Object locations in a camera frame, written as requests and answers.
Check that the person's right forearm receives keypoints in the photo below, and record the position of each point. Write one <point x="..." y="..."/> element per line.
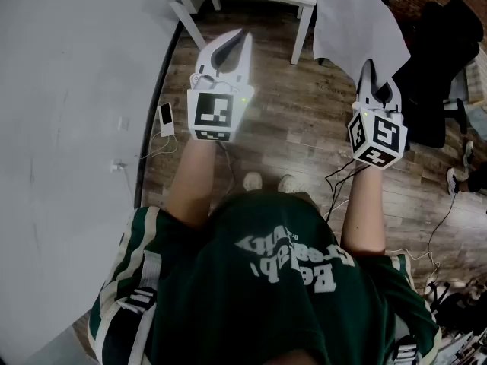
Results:
<point x="363" y="211"/>

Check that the person's shoe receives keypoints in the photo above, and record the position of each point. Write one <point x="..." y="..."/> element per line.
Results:
<point x="468" y="153"/>
<point x="252" y="181"/>
<point x="287" y="184"/>
<point x="453" y="181"/>

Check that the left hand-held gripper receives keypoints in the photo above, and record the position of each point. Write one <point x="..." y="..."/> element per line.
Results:
<point x="213" y="114"/>

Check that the black equipment pile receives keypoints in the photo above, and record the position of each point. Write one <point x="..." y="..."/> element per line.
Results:
<point x="460" y="306"/>

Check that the person's left shoe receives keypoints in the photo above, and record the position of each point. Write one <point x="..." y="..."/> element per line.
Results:
<point x="252" y="181"/>

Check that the white phone with dark screen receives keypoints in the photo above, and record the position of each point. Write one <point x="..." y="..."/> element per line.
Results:
<point x="166" y="119"/>

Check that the white wall charger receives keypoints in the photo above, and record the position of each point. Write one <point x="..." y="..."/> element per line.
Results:
<point x="118" y="165"/>

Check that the white wall socket plate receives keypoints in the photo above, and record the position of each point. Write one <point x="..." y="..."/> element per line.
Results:
<point x="123" y="123"/>

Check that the person's right shoe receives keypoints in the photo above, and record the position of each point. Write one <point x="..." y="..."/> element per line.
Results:
<point x="287" y="184"/>

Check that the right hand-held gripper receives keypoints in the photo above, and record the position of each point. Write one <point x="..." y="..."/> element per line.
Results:
<point x="380" y="139"/>

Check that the person's green printed shirt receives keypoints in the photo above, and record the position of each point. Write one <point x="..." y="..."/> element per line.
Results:
<point x="247" y="299"/>

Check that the person's left forearm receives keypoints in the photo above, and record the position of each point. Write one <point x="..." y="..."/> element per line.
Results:
<point x="192" y="181"/>

